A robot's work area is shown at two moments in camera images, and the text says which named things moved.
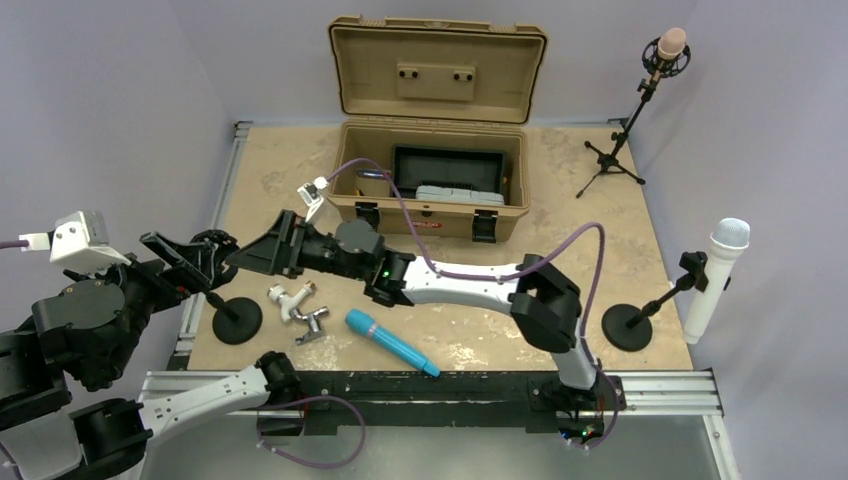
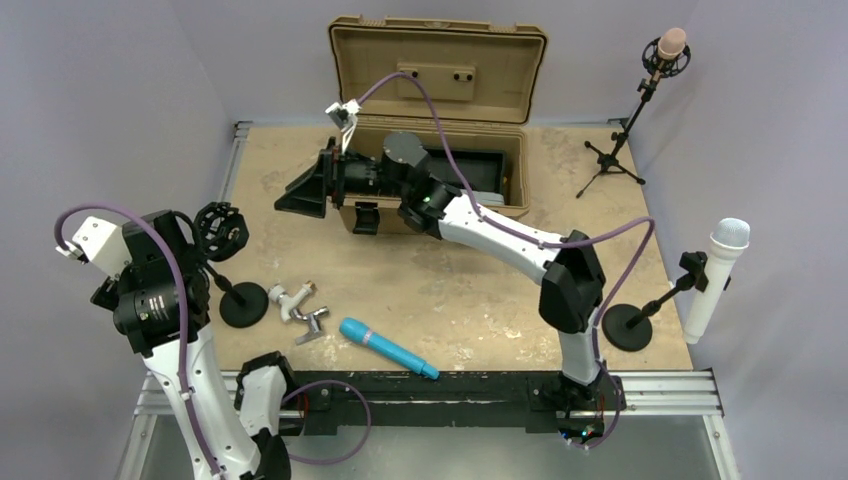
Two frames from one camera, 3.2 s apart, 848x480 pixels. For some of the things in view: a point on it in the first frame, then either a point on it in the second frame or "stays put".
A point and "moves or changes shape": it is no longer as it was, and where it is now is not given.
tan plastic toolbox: (434, 141) stays put
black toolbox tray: (476, 169) stays put
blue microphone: (362, 323) moves or changes shape
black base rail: (537, 400) stays put
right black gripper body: (309, 252) -> (338, 175)
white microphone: (728, 242) stays put
